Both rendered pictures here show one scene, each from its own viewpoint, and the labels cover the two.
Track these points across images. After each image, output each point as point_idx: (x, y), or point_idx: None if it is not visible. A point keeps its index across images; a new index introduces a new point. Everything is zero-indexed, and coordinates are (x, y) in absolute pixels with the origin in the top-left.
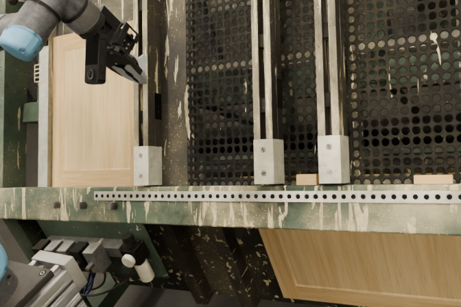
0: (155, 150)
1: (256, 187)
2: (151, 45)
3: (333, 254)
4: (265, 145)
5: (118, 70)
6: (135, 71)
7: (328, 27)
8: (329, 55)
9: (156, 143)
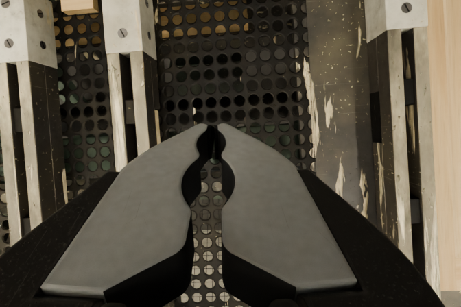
0: (374, 29)
1: None
2: (390, 238)
3: None
4: (117, 40)
5: (298, 220)
6: (109, 199)
7: (25, 234)
8: (16, 189)
9: (374, 44)
